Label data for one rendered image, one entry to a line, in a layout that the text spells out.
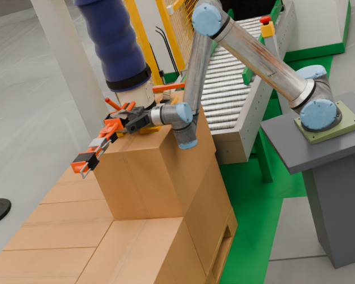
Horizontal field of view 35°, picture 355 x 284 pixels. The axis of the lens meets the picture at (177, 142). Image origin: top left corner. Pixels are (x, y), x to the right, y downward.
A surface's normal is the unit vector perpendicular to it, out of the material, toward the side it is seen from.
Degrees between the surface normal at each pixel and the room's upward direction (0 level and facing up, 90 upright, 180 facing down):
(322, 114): 97
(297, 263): 0
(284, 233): 0
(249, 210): 0
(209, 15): 87
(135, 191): 90
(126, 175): 90
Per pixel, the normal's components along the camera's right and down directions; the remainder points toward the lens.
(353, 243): 0.13, 0.43
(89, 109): -0.30, 0.52
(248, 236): -0.30, -0.84
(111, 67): -0.57, 0.29
